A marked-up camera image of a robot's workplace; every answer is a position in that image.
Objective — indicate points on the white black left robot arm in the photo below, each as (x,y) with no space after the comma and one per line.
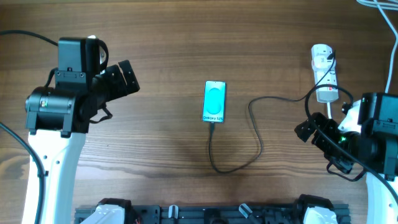
(58,120)

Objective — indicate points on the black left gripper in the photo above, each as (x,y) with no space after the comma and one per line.
(120,88)

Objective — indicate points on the black mounting rail base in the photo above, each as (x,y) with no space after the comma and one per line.
(268,214)

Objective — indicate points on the blue screen smartphone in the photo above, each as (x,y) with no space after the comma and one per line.
(214,102)

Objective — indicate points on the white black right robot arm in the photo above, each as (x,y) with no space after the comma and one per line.
(367,135)

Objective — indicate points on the white power strip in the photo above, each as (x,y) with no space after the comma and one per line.
(326,94)

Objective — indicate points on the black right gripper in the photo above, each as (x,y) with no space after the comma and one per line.
(322,142)

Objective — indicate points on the white charger adapter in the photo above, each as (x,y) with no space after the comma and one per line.
(321,62)

